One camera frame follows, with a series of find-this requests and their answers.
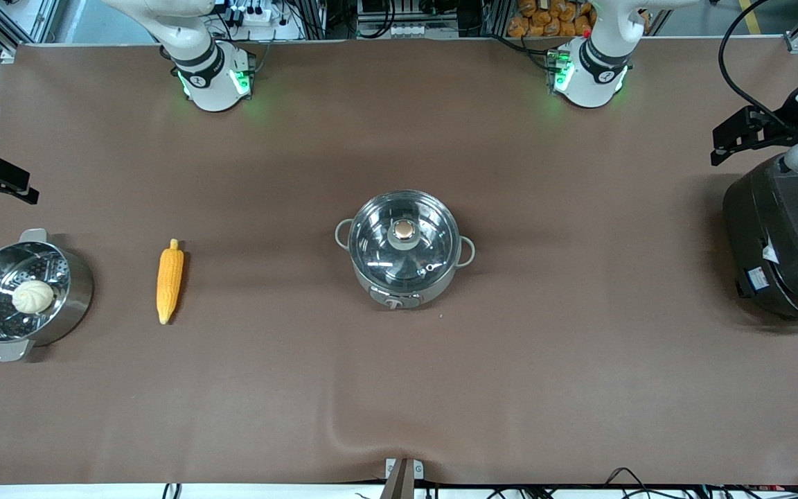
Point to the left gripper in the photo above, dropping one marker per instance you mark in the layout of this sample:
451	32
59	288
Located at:
780	129

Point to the yellow corn cob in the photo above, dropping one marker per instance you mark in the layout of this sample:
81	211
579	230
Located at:
170	281

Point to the glass pot lid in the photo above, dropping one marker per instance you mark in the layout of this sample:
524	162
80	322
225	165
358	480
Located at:
382	246

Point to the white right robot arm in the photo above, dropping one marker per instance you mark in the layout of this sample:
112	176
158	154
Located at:
208	66

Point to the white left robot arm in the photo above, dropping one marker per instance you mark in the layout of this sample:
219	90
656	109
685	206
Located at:
596	69

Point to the stainless steel steamer pot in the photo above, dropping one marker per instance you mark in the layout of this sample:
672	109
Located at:
70	298

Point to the steel pot with glass lid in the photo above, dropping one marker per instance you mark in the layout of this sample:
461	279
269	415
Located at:
399	299

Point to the black rice cooker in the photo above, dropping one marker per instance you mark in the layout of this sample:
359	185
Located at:
787	235

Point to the white steamed bun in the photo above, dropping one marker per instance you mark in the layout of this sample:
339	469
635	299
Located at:
32	296

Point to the bag of orange breads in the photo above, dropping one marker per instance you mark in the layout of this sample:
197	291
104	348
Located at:
551	17

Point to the white power strip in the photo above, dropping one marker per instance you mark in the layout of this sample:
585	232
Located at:
260	17

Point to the grey socket strip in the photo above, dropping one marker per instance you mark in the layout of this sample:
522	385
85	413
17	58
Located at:
423	30

